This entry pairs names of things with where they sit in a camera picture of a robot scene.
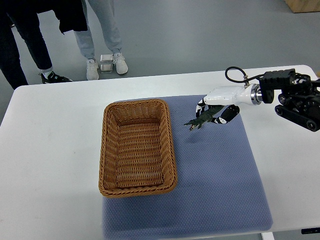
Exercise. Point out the dark green toy crocodile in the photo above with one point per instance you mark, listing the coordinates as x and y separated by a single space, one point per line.
205 117

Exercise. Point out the blue-grey textured mat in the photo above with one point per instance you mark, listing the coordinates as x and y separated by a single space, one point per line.
218 191

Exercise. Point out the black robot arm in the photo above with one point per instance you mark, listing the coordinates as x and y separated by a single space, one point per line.
299 98

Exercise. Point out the upper metal floor plate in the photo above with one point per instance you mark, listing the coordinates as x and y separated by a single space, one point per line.
104 58

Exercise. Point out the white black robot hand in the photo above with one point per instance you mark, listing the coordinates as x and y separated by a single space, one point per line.
222 103

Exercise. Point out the person in dark trousers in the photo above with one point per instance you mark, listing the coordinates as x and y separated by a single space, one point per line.
24 15

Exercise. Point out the brown wicker basket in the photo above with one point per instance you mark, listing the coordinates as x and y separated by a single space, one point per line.
137 156

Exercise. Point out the black table control panel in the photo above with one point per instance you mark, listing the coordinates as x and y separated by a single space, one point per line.
314 230

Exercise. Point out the person in grey sweatpants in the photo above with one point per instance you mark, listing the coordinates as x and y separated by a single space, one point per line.
105 13

